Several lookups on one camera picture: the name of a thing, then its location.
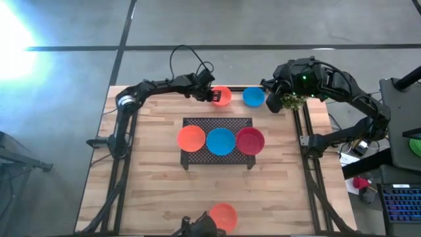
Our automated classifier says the green potted artificial plant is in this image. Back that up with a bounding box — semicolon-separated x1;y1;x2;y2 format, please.
279;93;307;111

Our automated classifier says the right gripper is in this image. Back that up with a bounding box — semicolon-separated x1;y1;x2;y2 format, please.
265;55;318;115

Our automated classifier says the black power adapter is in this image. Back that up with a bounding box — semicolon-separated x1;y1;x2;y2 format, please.
351;138;374;157

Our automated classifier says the dark grey side table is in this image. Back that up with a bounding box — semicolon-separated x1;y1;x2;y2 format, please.
379;77;421;172

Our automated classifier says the red plastic object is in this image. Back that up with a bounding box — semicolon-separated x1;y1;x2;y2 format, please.
352;176;371;191

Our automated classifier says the dark grey pouch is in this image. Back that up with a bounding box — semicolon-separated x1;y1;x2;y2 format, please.
358;189;378;205

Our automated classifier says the orange plastic mini bowl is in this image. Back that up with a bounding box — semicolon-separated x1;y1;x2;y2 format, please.
210;86;233;108
176;124;207;153
209;202;239;234

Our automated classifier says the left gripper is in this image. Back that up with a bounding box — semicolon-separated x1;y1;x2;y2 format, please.
177;74;224;103

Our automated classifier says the green filament spool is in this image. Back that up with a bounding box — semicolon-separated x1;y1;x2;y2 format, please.
409;137;421;158

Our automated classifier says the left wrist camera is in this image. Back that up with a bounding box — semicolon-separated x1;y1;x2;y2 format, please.
196;68;216;87

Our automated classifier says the black aluminium frame rail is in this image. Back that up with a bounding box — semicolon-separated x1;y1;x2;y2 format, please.
187;84;268;92
98;111;129;234
291;108;322;234
302;101;335;233
113;113;138;235

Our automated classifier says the black mounting plate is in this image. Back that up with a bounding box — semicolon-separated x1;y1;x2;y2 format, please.
86;137;111;149

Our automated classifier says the black beam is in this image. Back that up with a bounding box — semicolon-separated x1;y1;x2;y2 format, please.
341;147;394;180

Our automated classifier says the white paper sheet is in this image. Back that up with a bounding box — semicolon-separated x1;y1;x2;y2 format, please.
338;153;361;167

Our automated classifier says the black pole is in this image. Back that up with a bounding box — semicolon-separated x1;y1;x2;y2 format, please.
393;65;421;92

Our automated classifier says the grey metal bracket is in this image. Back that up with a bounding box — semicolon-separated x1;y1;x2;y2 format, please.
299;134;315;147

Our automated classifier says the black diagonal frame brace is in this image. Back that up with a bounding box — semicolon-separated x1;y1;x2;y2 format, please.
317;189;353;235
78;179;128;235

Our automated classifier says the dark grey stand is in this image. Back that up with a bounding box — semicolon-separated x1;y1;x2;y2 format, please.
0;130;54;237

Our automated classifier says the laptop with backlit keyboard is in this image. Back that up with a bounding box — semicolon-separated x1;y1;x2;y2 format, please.
376;182;421;237

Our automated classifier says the red plastic mini bowl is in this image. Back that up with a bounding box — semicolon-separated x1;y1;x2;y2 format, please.
235;126;266;157

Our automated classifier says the black perforated metal rack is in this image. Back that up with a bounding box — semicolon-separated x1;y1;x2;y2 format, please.
180;117;257;171

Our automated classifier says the black camera cable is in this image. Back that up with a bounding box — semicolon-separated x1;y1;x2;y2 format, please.
168;44;215;83

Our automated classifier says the blue plastic mini bowl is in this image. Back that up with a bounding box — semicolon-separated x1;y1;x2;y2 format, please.
242;86;266;109
206;127;237;157

